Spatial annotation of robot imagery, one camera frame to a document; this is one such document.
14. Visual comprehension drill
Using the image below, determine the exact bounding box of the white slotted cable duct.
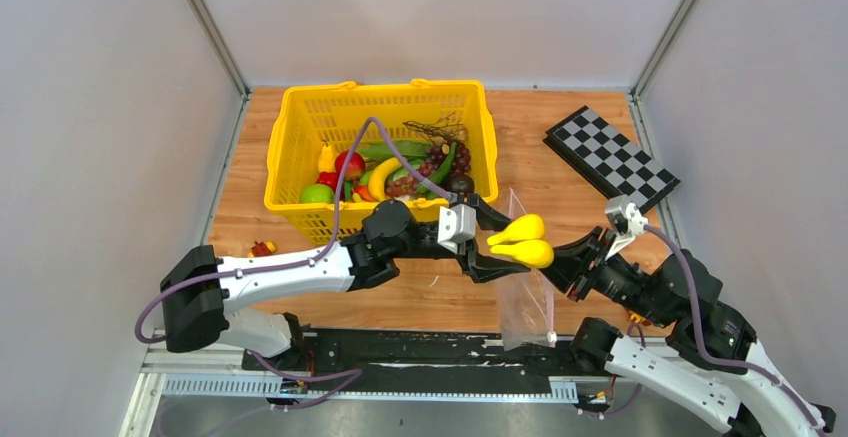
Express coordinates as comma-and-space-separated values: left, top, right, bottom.
142, 331, 579, 404

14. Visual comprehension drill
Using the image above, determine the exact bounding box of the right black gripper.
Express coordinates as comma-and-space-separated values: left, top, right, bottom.
521, 226, 670, 328

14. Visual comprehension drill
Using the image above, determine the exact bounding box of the dark avocado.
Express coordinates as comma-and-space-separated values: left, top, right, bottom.
442, 173, 475, 195

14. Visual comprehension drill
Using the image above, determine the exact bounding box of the folded black chessboard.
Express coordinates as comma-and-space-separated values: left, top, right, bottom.
543, 106, 680, 214

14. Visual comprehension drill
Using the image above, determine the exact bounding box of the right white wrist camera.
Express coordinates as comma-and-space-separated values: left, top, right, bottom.
604, 195, 648, 260

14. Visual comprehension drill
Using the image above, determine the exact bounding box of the colourful toy block car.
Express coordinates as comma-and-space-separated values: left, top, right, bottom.
248, 241, 277, 258

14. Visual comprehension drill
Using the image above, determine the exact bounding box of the yellow plastic basket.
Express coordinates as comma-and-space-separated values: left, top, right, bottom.
264, 79, 499, 245

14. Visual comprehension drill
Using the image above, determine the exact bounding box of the red apple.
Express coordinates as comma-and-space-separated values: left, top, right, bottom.
334, 151, 366, 181

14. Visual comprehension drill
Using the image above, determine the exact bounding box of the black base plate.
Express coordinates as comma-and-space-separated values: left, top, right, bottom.
269, 328, 615, 397

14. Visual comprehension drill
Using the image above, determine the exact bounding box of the clear zip top bag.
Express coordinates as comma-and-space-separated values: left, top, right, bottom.
496, 190, 557, 350

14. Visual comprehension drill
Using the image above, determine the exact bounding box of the red bell pepper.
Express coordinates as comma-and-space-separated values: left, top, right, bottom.
315, 172, 339, 191

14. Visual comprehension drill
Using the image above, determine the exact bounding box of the yellow pear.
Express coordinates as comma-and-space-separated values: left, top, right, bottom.
317, 143, 337, 173

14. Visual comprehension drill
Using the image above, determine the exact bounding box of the green apple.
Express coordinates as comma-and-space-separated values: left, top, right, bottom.
299, 183, 335, 204

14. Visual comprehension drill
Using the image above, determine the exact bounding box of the yellow banana bunch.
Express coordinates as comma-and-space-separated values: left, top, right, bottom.
486, 214, 554, 269

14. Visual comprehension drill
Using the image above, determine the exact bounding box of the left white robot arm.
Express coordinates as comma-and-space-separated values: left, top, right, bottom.
160, 194, 528, 370

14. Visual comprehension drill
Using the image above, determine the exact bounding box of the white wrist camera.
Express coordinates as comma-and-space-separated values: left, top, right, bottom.
436, 204, 477, 254
604, 195, 648, 260

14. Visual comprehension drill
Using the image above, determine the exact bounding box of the green chili pepper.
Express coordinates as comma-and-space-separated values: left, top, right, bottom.
418, 142, 457, 185

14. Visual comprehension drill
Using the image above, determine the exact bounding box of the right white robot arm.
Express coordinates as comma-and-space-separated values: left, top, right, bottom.
541, 229, 836, 436

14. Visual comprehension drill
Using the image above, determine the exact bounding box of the single yellow banana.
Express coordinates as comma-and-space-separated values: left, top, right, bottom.
368, 157, 402, 202

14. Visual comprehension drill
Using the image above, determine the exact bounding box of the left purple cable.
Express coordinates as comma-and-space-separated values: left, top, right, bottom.
134, 116, 458, 345

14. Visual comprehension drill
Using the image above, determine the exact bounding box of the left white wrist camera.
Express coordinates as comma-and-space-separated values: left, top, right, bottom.
436, 204, 477, 254

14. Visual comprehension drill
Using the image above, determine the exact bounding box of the green leafy vegetable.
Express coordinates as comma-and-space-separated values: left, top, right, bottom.
357, 140, 430, 162

